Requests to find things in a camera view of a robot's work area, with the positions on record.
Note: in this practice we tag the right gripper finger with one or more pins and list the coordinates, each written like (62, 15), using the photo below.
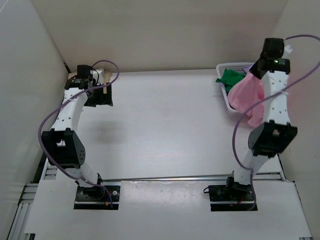
(260, 74)
(254, 70)

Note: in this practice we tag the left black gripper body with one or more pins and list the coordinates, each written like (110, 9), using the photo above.
(97, 98)

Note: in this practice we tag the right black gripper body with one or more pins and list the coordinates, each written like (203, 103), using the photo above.
(261, 58)

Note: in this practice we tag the pink t shirt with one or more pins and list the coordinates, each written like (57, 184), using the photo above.
(244, 94)

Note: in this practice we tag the beige t shirt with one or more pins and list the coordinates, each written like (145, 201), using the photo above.
(104, 77)

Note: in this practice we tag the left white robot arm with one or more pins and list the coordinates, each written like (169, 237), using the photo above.
(61, 143)

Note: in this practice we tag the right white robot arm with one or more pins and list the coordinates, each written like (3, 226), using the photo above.
(275, 132)

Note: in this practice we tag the green t shirt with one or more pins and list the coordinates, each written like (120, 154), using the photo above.
(230, 78)

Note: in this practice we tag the white plastic basket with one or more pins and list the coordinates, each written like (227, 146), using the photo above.
(240, 67)

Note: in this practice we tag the white front cover board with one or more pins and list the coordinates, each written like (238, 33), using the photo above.
(167, 211)

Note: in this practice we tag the aluminium frame rail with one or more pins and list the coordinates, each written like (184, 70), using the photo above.
(44, 171)

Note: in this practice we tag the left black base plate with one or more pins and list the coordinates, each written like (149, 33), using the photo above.
(98, 194)

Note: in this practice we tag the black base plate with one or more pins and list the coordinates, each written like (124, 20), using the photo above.
(222, 193)
(98, 194)

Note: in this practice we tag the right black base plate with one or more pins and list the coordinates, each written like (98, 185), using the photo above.
(222, 193)

